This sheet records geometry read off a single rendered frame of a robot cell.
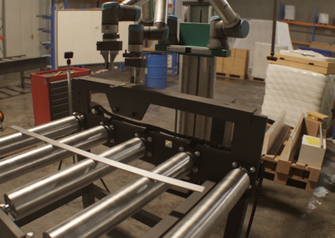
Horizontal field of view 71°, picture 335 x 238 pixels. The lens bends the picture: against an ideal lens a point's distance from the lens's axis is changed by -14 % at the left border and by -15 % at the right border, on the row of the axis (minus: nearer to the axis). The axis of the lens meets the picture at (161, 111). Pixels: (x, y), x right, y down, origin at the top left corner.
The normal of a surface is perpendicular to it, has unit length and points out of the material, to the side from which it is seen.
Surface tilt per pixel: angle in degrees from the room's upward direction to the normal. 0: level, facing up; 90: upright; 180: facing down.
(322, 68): 90
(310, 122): 90
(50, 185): 42
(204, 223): 36
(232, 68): 90
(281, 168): 90
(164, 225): 0
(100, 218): 48
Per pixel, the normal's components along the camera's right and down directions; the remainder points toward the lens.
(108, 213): 0.63, -0.50
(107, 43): -0.24, 0.27
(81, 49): 0.50, 0.27
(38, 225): 0.04, -0.95
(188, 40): -0.51, 0.23
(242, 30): 0.67, 0.29
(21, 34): 0.82, 0.19
